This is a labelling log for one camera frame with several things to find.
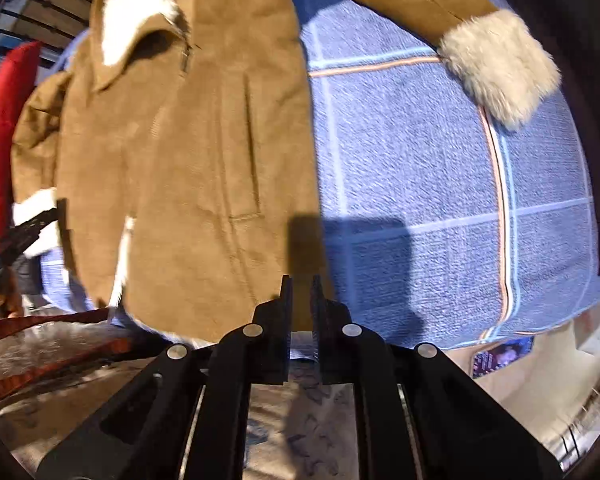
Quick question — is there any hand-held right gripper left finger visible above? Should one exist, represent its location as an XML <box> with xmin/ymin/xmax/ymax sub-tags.
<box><xmin>35</xmin><ymin>275</ymin><xmax>293</xmax><ymax>480</ymax></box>

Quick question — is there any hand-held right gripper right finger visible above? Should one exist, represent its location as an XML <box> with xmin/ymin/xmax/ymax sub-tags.
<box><xmin>312</xmin><ymin>275</ymin><xmax>563</xmax><ymax>480</ymax></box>

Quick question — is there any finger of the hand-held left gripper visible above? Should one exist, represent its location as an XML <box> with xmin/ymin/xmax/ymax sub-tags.
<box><xmin>0</xmin><ymin>205</ymin><xmax>60</xmax><ymax>281</ymax></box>

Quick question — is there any brown suede fur-trimmed coat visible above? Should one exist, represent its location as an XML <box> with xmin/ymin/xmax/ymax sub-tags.
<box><xmin>11</xmin><ymin>0</ymin><xmax>563</xmax><ymax>338</ymax></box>

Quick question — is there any person's left hand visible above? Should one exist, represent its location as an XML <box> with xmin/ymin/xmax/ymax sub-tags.
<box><xmin>0</xmin><ymin>285</ymin><xmax>25</xmax><ymax>322</ymax></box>

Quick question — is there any black quilted jacket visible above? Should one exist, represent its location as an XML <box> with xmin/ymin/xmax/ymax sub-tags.
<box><xmin>12</xmin><ymin>260</ymin><xmax>46</xmax><ymax>296</ymax></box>

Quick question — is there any grey patterned bedsheet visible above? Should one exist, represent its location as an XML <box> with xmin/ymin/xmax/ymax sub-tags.
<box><xmin>0</xmin><ymin>317</ymin><xmax>361</xmax><ymax>480</ymax></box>

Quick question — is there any red pillow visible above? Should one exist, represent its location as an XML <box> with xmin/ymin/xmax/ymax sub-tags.
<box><xmin>0</xmin><ymin>40</ymin><xmax>43</xmax><ymax>251</ymax></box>

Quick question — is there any blue checked blanket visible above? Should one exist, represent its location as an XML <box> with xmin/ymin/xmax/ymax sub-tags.
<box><xmin>40</xmin><ymin>0</ymin><xmax>600</xmax><ymax>351</ymax></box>

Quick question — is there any wooden board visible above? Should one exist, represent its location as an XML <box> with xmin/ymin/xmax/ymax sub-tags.
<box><xmin>10</xmin><ymin>0</ymin><xmax>106</xmax><ymax>51</ymax></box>

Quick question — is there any wall poster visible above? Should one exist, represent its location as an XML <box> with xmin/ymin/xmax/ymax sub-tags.
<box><xmin>472</xmin><ymin>337</ymin><xmax>536</xmax><ymax>378</ymax></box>

